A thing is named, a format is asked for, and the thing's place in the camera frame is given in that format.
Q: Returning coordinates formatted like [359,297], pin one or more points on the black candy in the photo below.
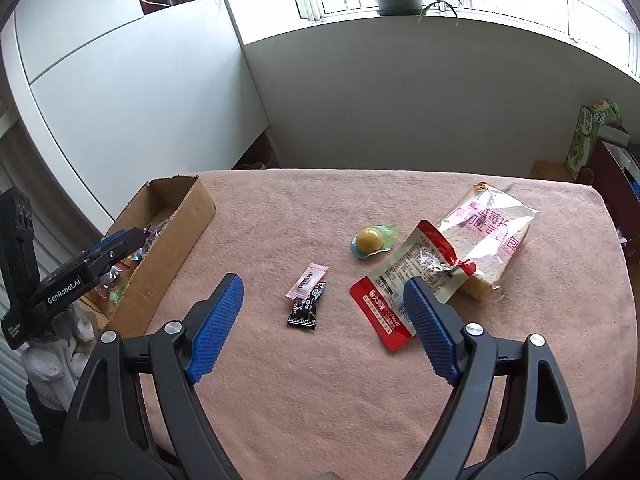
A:
[305,310]

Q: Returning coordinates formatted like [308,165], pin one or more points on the white cabinet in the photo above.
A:
[150,85]

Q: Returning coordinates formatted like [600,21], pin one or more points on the pink candy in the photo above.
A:
[307,280]

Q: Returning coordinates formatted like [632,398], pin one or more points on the green candy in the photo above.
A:
[119,296]

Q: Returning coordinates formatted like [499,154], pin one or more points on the sliced bread packet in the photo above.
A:
[490,230]

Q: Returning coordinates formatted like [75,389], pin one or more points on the small white box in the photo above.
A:
[615,136]

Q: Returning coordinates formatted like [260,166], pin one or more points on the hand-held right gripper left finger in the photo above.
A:
[215,330]

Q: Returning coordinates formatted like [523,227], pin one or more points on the person's left hand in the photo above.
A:
[55,360]

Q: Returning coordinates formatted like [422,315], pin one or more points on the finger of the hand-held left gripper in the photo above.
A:
[112,240]
[122,255]

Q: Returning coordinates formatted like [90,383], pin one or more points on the person's left forearm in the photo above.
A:
[45,425]

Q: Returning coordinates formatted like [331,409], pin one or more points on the green printed carton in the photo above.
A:
[585,135]

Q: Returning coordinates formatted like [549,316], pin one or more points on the yellow jelly cup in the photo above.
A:
[370,239]

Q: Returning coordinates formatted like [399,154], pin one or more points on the cardboard box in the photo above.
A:
[175,240]

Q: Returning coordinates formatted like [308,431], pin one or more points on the red and white snack pouch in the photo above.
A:
[385,305]

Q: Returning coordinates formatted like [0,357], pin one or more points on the dark wooden cabinet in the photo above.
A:
[615,180]

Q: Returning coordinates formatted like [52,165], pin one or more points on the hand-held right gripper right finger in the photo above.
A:
[432,330]

